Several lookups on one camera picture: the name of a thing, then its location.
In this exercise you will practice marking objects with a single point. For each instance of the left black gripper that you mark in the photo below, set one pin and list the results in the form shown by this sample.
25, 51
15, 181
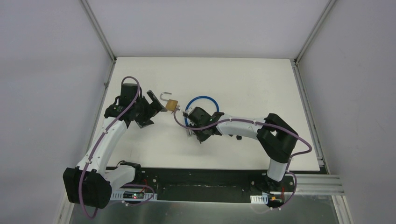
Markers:
149, 108

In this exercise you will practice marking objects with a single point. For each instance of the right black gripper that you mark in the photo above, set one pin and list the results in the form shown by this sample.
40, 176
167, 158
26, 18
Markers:
192, 124

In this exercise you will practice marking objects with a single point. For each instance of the brass padlock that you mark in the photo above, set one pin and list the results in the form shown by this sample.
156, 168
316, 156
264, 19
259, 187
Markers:
171, 104

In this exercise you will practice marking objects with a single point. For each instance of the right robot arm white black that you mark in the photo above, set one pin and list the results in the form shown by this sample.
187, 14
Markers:
276, 137

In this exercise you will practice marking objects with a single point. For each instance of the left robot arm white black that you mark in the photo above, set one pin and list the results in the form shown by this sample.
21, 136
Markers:
88, 183

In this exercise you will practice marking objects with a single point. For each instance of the blue cable lock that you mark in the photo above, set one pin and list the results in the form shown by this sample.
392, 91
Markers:
203, 101

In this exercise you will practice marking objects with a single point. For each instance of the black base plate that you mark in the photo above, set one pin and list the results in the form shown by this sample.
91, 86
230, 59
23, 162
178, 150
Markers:
205, 185

